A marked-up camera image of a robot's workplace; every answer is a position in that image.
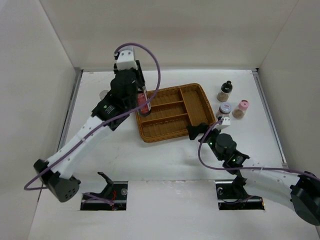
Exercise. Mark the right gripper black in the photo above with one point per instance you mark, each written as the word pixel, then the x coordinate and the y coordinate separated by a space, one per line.
pixel 193 130

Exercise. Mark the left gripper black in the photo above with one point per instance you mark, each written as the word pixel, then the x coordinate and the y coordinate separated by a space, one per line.
pixel 141 83

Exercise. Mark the dark soy sauce bottle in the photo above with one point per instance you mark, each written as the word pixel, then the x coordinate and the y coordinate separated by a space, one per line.
pixel 144 102

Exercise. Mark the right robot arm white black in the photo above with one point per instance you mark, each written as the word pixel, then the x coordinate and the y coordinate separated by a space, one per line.
pixel 296 190

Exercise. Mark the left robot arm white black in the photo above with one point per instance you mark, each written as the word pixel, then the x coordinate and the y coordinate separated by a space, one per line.
pixel 57 172

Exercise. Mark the brown wicker divided tray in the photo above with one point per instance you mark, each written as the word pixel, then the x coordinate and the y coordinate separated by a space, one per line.
pixel 172 110

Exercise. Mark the red label spice jar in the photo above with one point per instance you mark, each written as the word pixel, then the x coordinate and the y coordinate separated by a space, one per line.
pixel 224 110

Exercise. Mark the silver lid blue jar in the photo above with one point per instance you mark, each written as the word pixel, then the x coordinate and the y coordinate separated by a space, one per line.
pixel 103 94

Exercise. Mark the pink cap spice shaker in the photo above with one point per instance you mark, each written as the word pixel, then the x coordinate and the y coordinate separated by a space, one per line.
pixel 240 110

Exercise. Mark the black cap pepper shaker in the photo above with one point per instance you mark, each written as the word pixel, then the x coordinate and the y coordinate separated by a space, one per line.
pixel 225 91

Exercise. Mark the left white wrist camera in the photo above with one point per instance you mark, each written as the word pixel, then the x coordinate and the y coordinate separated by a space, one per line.
pixel 126 60

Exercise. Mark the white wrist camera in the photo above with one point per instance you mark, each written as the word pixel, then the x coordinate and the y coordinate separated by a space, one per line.
pixel 126 60
pixel 223 123

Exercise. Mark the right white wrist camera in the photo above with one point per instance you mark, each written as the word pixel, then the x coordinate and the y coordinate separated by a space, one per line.
pixel 223 123

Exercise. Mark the aluminium table edge rail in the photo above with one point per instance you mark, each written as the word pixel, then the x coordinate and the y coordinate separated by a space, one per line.
pixel 70 108

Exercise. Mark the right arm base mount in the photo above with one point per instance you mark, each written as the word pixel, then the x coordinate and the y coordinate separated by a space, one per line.
pixel 231 196

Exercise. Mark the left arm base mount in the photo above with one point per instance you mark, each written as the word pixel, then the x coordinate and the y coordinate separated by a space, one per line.
pixel 112 198

